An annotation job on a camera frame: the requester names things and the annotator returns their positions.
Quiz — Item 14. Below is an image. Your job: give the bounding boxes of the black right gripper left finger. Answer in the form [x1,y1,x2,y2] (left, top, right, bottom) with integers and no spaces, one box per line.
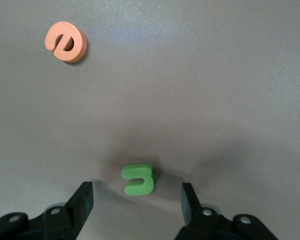
[0,181,94,240]

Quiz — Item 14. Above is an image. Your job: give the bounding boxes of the green foam letter u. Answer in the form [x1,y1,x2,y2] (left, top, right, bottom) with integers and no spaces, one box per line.
[121,163,156,196]

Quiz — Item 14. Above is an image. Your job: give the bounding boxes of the orange foam letter e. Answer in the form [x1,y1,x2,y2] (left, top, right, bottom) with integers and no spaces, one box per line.
[44,21,88,63]

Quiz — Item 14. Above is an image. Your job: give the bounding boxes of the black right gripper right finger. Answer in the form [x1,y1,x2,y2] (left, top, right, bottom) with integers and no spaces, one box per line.
[174,182,278,240]

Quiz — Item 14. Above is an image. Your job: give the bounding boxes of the brown table cover sheet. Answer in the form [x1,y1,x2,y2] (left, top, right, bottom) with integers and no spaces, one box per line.
[0,0,300,240]

